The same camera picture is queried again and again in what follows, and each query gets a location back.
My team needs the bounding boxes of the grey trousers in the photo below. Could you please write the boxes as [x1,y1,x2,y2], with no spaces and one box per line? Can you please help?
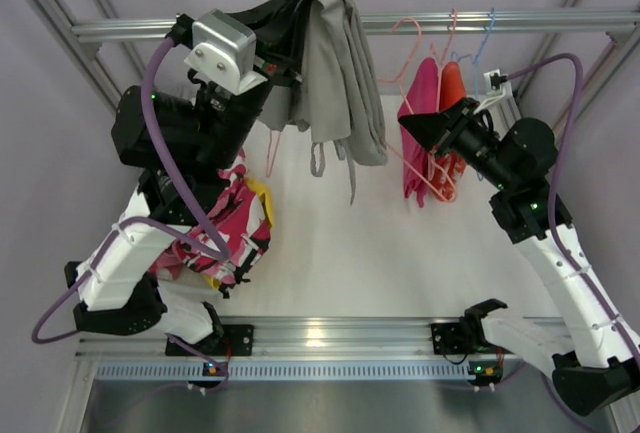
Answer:
[259,0,388,199]

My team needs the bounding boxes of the pink wire hanger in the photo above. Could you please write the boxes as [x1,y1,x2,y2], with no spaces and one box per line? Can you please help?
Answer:
[265,130,282,178]

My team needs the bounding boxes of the yellow trousers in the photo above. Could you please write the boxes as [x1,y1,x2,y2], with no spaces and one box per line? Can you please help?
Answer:
[202,177,275,297]

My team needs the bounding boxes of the pink patterned trousers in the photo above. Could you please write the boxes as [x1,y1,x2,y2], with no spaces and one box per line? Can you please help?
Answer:
[150,152,275,299]

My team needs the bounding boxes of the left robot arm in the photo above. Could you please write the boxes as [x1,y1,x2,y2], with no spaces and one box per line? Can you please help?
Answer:
[65,0,311,345]

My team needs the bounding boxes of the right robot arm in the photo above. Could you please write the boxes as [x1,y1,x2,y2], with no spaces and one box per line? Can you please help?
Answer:
[399,98,639,416]

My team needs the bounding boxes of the magenta trousers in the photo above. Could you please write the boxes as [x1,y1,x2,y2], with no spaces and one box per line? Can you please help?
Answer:
[397,57,439,208]

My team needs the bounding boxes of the orange trousers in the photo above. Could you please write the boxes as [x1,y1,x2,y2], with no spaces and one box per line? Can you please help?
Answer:
[431,61,466,202]

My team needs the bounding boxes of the white plastic basket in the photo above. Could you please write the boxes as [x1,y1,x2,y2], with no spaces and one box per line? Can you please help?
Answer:
[150,268,224,301]

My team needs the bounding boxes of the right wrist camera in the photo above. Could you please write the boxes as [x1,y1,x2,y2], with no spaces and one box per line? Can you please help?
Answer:
[474,69,513,114]

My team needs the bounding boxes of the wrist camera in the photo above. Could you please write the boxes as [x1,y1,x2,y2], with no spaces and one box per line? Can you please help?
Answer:
[184,9,267,96]
[474,69,513,114]

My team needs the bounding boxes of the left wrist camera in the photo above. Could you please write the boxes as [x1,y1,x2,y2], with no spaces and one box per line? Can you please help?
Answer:
[184,9,267,96]

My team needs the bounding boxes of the blue wire hanger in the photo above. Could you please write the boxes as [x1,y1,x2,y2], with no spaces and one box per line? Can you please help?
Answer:
[452,6,497,182]

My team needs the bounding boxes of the aluminium hanging rail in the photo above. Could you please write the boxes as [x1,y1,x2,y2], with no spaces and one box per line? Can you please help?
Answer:
[71,6,639,43]

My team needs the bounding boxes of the right aluminium frame post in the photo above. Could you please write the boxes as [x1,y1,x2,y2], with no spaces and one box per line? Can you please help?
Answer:
[505,0,639,138]

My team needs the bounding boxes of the aluminium frame post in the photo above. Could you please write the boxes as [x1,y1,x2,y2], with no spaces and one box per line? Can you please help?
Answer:
[25,0,143,112]
[505,0,639,138]

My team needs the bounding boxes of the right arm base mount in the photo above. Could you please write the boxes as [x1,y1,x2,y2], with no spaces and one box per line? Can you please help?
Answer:
[430,321,479,356]

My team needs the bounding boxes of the left aluminium frame post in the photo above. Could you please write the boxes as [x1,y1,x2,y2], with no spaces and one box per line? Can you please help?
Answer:
[25,0,143,112]

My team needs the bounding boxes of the aluminium front rail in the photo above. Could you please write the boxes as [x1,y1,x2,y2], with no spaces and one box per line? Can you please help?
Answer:
[74,316,446,361]

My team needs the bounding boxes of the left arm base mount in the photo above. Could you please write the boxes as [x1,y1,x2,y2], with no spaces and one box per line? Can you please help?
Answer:
[164,324,254,357]

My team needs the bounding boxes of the slotted cable duct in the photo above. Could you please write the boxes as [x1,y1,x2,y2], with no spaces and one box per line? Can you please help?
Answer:
[95,360,473,382]

